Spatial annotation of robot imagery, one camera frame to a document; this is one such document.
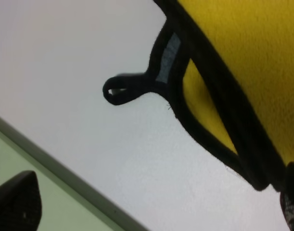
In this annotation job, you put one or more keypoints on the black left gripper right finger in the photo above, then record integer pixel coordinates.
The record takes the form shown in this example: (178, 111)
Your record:
(287, 197)

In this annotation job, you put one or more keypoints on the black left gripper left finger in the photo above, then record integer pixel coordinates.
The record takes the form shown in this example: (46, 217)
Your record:
(20, 203)

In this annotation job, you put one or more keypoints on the yellow towel with black trim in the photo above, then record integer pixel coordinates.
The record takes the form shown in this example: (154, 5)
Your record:
(227, 69)

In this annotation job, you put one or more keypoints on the light green plastic tray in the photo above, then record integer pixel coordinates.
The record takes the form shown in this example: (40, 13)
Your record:
(68, 203)

